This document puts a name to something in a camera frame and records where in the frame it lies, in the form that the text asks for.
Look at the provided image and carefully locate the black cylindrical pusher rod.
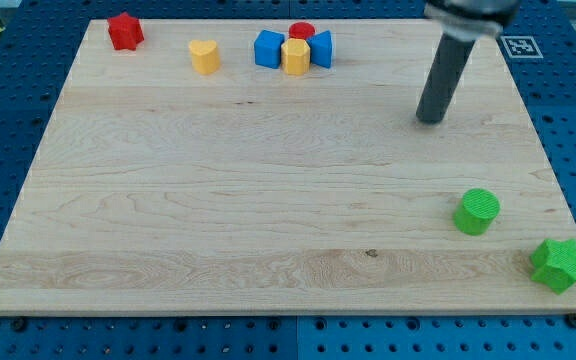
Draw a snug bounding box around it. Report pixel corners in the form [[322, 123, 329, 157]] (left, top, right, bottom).
[[416, 33, 475, 124]]

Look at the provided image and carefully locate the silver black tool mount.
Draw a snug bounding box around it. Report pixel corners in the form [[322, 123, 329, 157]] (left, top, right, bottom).
[[424, 0, 520, 42]]

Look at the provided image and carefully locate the red star block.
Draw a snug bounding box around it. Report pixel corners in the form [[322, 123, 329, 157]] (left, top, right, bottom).
[[107, 12, 144, 51]]

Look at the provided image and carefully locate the white fiducial marker tag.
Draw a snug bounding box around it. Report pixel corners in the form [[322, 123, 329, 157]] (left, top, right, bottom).
[[500, 35, 543, 59]]

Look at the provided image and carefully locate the green star block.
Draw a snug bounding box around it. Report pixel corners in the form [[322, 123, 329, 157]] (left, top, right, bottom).
[[530, 238, 576, 294]]

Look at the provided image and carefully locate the blue cube block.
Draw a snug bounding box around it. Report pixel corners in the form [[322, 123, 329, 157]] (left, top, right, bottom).
[[254, 30, 285, 69]]

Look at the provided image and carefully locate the yellow heart block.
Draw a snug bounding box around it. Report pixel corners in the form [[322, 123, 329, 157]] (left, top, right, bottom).
[[188, 40, 221, 75]]

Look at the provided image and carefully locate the wooden board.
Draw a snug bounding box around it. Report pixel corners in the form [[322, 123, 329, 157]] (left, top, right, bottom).
[[0, 20, 576, 316]]

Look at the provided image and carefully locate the green cylinder block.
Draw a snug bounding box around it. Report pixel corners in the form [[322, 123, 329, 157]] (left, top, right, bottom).
[[453, 188, 500, 236]]

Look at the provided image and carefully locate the blue triangle block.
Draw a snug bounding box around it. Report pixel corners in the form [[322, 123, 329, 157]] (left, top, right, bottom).
[[306, 30, 333, 68]]

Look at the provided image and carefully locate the yellow hexagon block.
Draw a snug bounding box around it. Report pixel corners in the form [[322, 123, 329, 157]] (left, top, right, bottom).
[[281, 38, 310, 76]]

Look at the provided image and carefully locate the red cylinder block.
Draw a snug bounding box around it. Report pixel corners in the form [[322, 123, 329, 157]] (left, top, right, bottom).
[[288, 21, 316, 40]]

